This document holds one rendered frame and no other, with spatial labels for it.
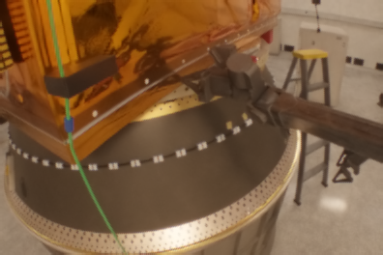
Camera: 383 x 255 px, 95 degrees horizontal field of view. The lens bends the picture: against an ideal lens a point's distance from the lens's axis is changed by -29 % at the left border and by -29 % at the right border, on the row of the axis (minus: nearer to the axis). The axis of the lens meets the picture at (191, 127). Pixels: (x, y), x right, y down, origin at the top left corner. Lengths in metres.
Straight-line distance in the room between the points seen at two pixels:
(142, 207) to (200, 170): 0.26
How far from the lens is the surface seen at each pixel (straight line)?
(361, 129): 0.40
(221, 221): 0.97
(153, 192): 0.86
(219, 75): 0.56
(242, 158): 0.98
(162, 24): 0.49
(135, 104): 0.51
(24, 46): 0.39
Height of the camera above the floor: 2.00
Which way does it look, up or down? 32 degrees down
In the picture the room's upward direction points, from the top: 4 degrees counter-clockwise
